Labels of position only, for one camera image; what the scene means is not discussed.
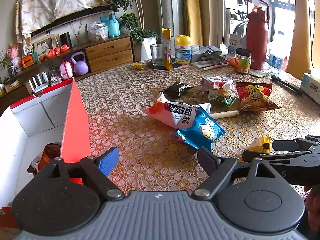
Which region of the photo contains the blue snack bag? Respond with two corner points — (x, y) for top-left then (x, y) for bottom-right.
(172, 107), (226, 152)

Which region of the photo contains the brown foil snack bag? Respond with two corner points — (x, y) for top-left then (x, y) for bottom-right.
(27, 142), (61, 176)

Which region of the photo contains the white red noodle snack bag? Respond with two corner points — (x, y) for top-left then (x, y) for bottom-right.
(142, 92), (211, 129)

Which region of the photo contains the red yellow chip bag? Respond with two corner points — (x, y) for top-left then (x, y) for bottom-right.
(235, 82), (280, 112)

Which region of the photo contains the person's left hand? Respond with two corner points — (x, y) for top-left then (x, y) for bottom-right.
(304, 185), (320, 232)

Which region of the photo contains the beige sausage stick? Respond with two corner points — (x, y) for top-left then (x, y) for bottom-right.
(210, 110), (240, 119)

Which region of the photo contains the red and white cardboard box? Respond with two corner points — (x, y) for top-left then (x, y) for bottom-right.
(1, 79), (100, 236)

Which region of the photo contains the black pen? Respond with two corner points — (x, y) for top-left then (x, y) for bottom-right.
(271, 75), (303, 96)

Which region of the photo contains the tissue box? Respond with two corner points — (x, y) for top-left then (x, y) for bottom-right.
(300, 68), (320, 104)

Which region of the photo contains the black small snack packet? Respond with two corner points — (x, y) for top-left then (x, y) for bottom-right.
(163, 81), (193, 100)

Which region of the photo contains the white router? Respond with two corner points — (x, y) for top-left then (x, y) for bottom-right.
(28, 72), (50, 94)

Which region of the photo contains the purple kettlebell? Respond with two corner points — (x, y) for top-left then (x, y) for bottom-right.
(71, 51), (89, 76)

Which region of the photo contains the pink bag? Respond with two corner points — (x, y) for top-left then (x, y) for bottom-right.
(59, 60), (73, 80)

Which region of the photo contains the wooden tv cabinet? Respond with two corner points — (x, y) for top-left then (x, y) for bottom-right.
(1, 35), (135, 112)

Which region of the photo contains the yellow small snack packet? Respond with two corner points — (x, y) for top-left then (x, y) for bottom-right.
(132, 62), (148, 71)

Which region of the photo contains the orange label jar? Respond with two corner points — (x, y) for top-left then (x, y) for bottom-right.
(235, 48), (252, 74)

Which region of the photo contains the yellow lid supplement bottle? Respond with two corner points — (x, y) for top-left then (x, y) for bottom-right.
(175, 35), (191, 64)

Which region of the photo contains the clear drinking glass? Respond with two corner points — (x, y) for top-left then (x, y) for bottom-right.
(150, 44), (164, 67)

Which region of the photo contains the black speaker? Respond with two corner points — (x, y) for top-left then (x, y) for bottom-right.
(60, 32), (73, 49)

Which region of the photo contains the dark red water bottle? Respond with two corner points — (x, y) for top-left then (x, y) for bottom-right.
(246, 0), (270, 70)

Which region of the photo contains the teal detergent bottle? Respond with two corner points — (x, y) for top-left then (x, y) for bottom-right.
(100, 13), (120, 37)

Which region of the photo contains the yellow tall snack packet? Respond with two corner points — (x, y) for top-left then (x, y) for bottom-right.
(162, 28), (173, 71)

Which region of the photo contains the white planter with plant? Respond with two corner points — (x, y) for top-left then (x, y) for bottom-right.
(107, 0), (158, 61)

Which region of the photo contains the floral cloth covered tv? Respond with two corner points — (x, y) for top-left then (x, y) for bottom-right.
(15, 0), (107, 46)

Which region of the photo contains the picture frame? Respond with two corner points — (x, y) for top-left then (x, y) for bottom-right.
(33, 34), (57, 56)

